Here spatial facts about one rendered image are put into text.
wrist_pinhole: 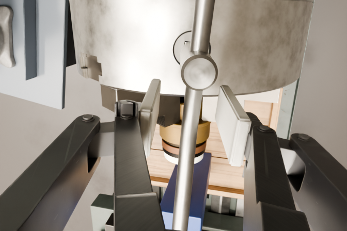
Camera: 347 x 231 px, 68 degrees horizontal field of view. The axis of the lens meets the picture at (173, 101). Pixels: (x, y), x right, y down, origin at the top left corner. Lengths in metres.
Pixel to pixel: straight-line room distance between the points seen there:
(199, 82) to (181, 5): 0.10
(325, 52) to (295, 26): 1.26
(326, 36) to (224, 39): 1.32
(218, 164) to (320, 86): 1.01
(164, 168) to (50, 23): 0.55
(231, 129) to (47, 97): 0.86
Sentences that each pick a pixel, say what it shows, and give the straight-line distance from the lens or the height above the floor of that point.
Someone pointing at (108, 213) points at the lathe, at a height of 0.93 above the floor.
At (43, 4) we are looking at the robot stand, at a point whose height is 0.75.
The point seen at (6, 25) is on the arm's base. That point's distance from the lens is 0.91.
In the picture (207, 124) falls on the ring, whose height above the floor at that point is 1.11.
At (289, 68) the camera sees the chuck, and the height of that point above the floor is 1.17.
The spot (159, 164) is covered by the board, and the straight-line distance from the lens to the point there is 0.72.
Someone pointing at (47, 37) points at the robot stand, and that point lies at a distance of 0.91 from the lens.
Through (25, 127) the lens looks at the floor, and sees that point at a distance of 2.22.
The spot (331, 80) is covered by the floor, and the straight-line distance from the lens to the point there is 1.59.
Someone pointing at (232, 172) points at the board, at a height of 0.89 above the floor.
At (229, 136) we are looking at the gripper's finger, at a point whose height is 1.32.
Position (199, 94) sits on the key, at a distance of 0.17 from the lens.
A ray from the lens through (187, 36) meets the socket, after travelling 0.23.
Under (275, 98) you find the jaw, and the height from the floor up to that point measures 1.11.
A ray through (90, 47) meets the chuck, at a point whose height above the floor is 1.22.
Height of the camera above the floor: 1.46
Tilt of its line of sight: 67 degrees down
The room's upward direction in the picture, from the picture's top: 146 degrees counter-clockwise
